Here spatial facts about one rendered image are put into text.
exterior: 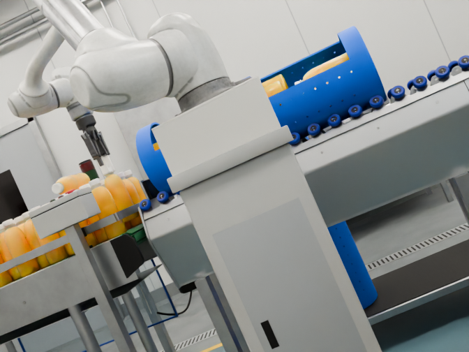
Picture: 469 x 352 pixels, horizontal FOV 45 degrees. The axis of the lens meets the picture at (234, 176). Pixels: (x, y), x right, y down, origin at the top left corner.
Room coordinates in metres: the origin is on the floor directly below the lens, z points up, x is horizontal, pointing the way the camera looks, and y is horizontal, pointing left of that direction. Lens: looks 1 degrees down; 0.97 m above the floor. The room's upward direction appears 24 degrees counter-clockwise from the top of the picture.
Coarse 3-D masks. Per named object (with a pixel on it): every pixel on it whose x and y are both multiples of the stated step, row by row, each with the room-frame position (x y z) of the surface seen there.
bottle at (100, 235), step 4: (96, 216) 2.06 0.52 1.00; (92, 220) 2.06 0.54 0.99; (96, 220) 2.06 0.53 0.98; (100, 228) 2.06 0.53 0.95; (96, 232) 2.07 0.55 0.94; (100, 232) 2.06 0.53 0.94; (104, 232) 2.06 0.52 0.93; (96, 236) 2.07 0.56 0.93; (100, 236) 2.06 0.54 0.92; (104, 236) 2.06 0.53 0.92; (100, 240) 2.07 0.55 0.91; (104, 240) 2.06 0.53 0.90
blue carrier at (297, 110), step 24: (336, 48) 2.06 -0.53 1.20; (360, 48) 1.83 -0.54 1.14; (288, 72) 2.11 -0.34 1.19; (336, 72) 1.85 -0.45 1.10; (360, 72) 1.83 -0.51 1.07; (288, 96) 1.89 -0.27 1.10; (312, 96) 1.87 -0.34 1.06; (336, 96) 1.87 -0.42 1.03; (360, 96) 1.87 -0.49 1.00; (384, 96) 1.89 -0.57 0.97; (288, 120) 1.91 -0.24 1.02; (312, 120) 1.92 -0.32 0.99; (144, 144) 2.03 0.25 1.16; (144, 168) 2.02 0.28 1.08; (168, 168) 2.01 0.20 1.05; (168, 192) 2.08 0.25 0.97
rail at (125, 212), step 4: (136, 204) 2.18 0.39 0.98; (128, 208) 2.11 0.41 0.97; (132, 208) 2.13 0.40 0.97; (136, 208) 2.17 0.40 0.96; (116, 212) 2.00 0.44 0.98; (120, 212) 2.03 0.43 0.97; (124, 212) 2.06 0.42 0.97; (128, 212) 2.09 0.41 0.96; (132, 212) 2.12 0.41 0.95; (116, 216) 2.00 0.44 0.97; (120, 216) 2.02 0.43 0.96; (124, 216) 2.05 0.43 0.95
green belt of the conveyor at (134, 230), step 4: (140, 224) 2.14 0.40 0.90; (132, 228) 2.13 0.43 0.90; (136, 228) 2.07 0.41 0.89; (140, 228) 2.08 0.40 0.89; (128, 232) 2.01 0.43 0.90; (132, 232) 2.01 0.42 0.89; (136, 232) 2.04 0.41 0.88; (140, 232) 2.05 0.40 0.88; (144, 232) 2.09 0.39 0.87; (132, 236) 1.99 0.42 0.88; (136, 236) 2.01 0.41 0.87; (140, 236) 2.04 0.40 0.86; (144, 236) 2.09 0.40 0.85; (136, 240) 1.99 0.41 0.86; (140, 240) 2.04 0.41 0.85; (144, 240) 2.11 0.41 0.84; (44, 268) 2.08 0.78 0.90; (16, 280) 2.14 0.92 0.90
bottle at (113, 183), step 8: (112, 176) 2.17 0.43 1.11; (112, 184) 2.16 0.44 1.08; (120, 184) 2.17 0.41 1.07; (112, 192) 2.16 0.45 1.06; (120, 192) 2.16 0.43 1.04; (120, 200) 2.16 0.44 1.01; (128, 200) 2.17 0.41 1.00; (120, 208) 2.16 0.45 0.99; (128, 216) 2.16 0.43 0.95; (136, 216) 2.17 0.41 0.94
